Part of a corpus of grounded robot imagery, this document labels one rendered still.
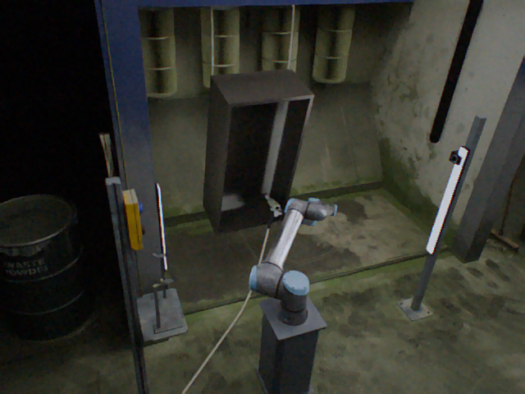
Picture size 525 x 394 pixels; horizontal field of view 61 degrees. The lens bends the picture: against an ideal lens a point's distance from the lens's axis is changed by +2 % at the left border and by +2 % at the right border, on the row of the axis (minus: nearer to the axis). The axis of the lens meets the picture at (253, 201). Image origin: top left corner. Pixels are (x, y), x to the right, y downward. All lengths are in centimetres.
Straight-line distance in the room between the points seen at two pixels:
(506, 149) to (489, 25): 96
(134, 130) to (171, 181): 195
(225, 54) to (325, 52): 100
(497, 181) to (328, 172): 164
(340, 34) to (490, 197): 194
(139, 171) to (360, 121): 315
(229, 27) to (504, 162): 245
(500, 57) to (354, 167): 180
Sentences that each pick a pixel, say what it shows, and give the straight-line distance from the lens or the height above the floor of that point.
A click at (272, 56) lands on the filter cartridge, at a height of 154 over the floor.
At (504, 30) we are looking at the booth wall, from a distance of 399.
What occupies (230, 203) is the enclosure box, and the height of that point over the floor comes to 52.
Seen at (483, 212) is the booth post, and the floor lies 57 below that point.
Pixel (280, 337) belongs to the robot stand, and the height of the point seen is 64.
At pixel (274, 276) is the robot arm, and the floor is 90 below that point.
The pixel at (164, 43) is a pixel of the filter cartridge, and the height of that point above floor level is 170.
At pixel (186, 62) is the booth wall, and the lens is 431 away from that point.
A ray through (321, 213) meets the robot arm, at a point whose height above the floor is 98.
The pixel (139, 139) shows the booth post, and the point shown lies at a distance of 240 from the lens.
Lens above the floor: 260
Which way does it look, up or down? 33 degrees down
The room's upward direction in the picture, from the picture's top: 3 degrees clockwise
